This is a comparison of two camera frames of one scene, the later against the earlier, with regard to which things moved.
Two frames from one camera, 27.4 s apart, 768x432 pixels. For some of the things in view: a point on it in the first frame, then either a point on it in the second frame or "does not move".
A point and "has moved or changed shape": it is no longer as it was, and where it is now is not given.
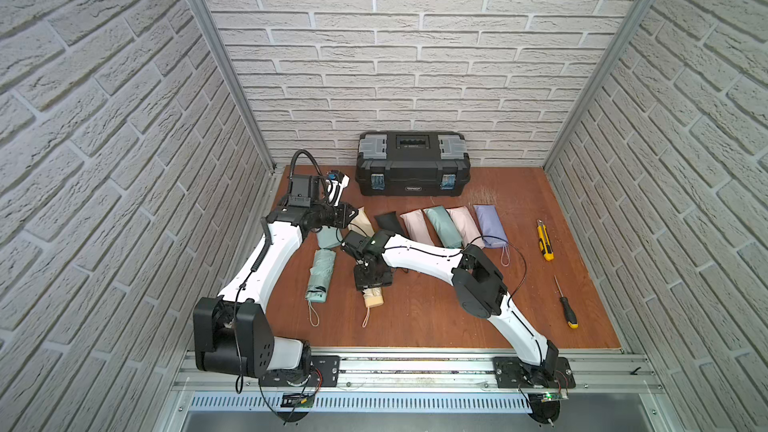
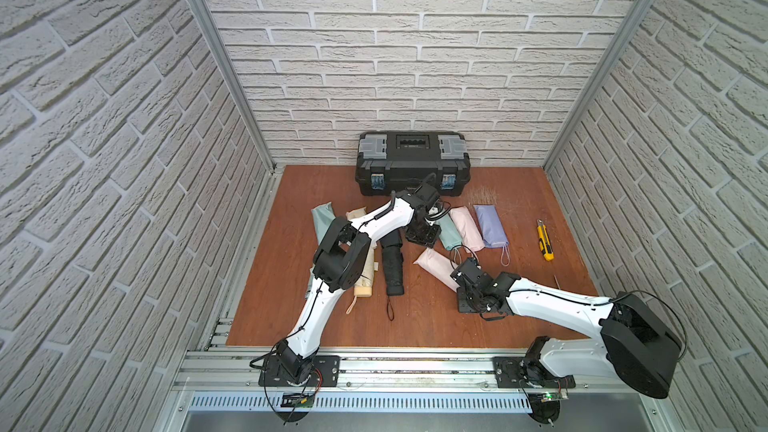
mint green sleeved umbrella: [444, 227] does not move
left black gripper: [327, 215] → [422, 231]
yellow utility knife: [544, 241] does not move
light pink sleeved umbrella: [469, 232] does not move
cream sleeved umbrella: [372, 297] has moved or changed shape
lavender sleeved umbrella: [492, 229] does not move
